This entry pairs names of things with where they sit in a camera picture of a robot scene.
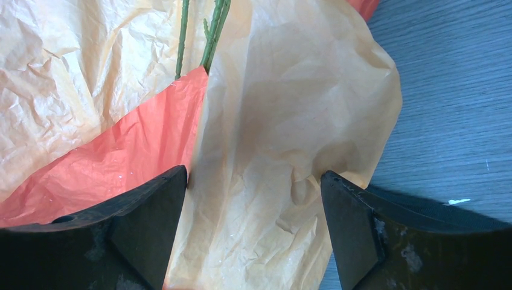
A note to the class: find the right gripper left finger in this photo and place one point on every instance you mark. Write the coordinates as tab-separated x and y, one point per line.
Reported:
122	243

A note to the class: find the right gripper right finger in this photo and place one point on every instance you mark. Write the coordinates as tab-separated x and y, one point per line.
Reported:
378	244

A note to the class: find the orange flower bouquet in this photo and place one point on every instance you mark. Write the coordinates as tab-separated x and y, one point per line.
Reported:
90	109

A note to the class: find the remaining flower bunch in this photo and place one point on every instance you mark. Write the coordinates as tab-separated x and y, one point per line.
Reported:
212	32

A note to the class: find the black ribbon gold lettering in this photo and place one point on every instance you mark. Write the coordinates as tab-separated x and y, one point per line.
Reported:
437	210

